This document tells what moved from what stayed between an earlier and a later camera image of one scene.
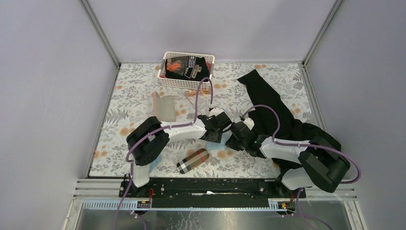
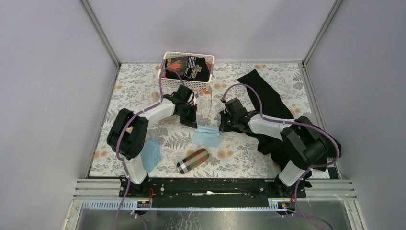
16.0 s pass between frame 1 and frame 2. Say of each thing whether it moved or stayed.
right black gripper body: moved
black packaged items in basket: stayed
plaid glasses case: stayed
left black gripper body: moved
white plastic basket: stayed
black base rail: stayed
